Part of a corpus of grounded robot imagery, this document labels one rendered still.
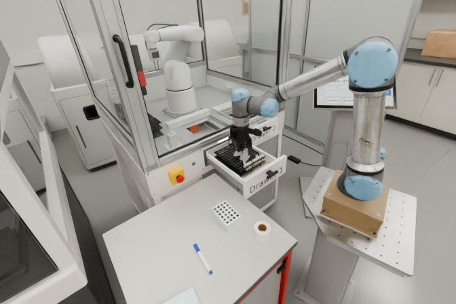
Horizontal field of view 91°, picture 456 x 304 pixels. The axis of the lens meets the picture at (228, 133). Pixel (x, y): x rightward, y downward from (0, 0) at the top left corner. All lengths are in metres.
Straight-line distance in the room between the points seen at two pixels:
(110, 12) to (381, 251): 1.30
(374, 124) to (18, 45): 4.13
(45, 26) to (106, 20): 3.30
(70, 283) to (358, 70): 1.10
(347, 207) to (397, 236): 0.22
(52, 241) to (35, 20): 3.58
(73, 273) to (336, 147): 1.77
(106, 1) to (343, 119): 1.60
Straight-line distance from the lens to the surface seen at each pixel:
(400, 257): 1.16
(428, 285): 2.15
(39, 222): 0.85
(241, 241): 1.04
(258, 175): 1.08
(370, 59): 0.74
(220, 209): 1.11
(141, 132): 1.04
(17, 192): 0.79
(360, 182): 0.91
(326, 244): 1.36
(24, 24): 4.22
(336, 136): 1.95
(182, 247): 1.05
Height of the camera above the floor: 1.61
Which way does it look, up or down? 30 degrees down
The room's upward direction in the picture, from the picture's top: 4 degrees counter-clockwise
